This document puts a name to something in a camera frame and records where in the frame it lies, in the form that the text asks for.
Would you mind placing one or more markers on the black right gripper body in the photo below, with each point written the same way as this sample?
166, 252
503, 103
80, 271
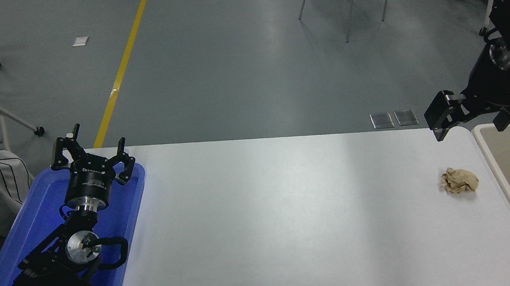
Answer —
508, 88

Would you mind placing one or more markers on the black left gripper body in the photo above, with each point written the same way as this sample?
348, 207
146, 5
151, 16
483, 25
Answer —
89, 183

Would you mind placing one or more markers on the tan paper ball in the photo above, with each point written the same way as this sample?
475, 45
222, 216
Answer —
460, 180

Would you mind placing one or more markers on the silver floor plate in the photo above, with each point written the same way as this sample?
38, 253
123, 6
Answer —
406, 117
382, 120

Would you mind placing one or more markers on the blue plastic tray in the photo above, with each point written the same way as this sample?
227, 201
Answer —
42, 210

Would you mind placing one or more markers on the white paper scrap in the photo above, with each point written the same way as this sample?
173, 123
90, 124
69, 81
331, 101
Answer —
80, 41

